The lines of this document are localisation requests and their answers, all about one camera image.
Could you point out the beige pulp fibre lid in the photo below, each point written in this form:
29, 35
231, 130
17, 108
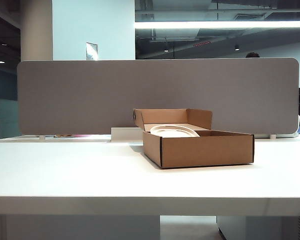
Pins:
172, 132

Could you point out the brown cardboard mailer box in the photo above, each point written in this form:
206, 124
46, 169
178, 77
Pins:
205, 152

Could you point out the grey fabric desk partition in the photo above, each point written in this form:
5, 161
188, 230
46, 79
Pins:
90, 95

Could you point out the pink flat item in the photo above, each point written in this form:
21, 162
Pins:
80, 135

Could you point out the black ceiling spotlight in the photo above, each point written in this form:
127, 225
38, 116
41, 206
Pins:
237, 47
166, 49

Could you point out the brown flat item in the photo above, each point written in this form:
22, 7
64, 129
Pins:
62, 136

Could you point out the red ceiling sign strip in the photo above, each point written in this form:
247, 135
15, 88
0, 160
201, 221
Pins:
202, 44

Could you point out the black-haired person head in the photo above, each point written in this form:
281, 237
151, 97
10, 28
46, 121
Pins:
252, 55

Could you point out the dark glass door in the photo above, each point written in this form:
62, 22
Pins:
5, 75

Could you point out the framed wall notice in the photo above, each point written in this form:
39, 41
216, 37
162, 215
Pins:
91, 51

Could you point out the white partition bracket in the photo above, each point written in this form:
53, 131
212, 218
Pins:
41, 137
272, 136

